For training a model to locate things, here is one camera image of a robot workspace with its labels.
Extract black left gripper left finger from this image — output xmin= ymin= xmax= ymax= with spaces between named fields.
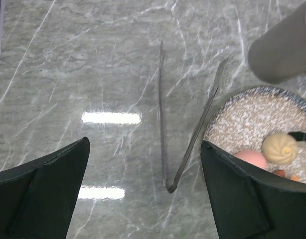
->
xmin=0 ymin=137 xmax=90 ymax=239

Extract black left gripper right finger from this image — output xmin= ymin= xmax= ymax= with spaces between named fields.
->
xmin=201 ymin=141 xmax=306 ymax=239

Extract brown meat piece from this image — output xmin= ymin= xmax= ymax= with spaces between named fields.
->
xmin=273 ymin=169 xmax=286 ymax=178

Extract pink egg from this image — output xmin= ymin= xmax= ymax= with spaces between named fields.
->
xmin=234 ymin=150 xmax=267 ymax=170

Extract cream steamed bun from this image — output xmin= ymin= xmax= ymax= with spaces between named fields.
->
xmin=262 ymin=133 xmax=299 ymax=165

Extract metal food tongs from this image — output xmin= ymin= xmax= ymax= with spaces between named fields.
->
xmin=158 ymin=41 xmax=229 ymax=194

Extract black white sushi piece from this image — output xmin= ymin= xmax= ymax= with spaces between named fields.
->
xmin=288 ymin=131 xmax=306 ymax=147

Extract speckled ceramic plate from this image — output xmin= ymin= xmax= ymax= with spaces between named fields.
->
xmin=202 ymin=86 xmax=306 ymax=186

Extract grey cup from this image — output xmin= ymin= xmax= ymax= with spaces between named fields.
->
xmin=248 ymin=1 xmax=306 ymax=84

